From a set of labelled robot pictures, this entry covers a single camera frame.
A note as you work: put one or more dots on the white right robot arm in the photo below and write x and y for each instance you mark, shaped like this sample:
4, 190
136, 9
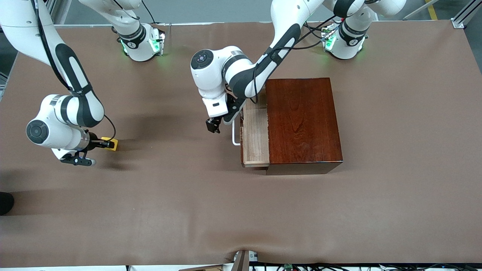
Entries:
60, 131

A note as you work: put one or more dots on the yellow wooden block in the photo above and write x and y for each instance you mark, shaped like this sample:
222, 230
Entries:
115, 144

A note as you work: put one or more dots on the grey camera stand post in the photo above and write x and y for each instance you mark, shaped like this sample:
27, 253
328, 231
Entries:
241, 263

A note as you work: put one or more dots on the dark brown wooden cabinet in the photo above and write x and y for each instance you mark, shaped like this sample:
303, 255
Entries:
305, 124

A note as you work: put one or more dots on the black rounded object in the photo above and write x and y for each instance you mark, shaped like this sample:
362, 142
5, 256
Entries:
5, 203

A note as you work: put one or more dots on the brown cardboard piece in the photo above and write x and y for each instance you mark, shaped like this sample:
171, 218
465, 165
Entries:
211, 268

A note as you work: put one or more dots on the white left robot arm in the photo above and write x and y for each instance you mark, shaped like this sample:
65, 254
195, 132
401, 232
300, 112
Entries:
211, 82

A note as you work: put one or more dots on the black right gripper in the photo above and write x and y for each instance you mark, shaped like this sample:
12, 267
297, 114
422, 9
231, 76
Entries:
94, 143

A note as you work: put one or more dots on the brown table cover sheet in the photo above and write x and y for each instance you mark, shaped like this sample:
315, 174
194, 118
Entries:
169, 210

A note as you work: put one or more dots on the aluminium frame profile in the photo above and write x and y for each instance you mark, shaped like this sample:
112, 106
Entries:
461, 19
53, 11

